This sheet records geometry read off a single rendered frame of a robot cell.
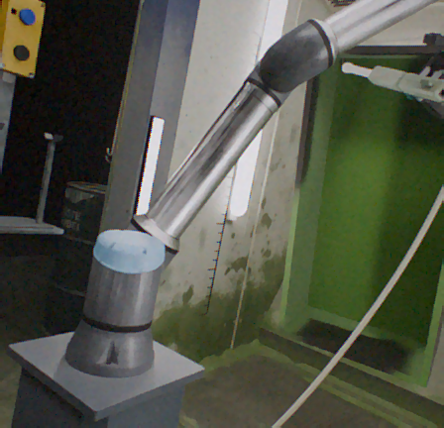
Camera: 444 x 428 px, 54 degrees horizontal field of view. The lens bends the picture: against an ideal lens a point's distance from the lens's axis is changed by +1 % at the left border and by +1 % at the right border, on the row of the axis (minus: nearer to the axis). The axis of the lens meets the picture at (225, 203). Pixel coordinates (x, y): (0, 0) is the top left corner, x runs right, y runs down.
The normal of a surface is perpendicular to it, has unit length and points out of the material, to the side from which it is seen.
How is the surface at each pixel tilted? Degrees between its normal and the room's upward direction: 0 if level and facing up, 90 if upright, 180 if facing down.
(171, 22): 90
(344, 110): 102
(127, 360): 70
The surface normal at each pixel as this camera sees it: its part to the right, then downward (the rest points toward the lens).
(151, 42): -0.58, -0.07
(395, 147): -0.53, 0.15
